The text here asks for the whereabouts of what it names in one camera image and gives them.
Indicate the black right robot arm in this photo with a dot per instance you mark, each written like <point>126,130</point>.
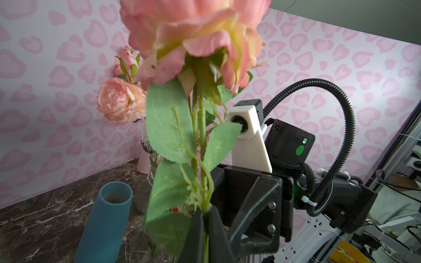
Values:
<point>343,198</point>

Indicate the pale pink rose spray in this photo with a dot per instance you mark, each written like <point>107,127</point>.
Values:
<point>122,99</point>

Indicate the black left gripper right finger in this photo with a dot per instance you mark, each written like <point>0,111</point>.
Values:
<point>219,246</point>

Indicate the clear glass vase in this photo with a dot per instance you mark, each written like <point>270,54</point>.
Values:
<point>142,194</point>

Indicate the large pink rose stem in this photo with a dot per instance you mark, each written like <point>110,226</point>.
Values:
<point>189,49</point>

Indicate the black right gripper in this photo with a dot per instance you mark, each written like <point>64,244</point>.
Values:
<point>256,206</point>

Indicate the teal ceramic vase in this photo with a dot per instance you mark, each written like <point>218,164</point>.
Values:
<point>106,225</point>

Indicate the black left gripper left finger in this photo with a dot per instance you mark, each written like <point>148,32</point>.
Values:
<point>193,250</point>

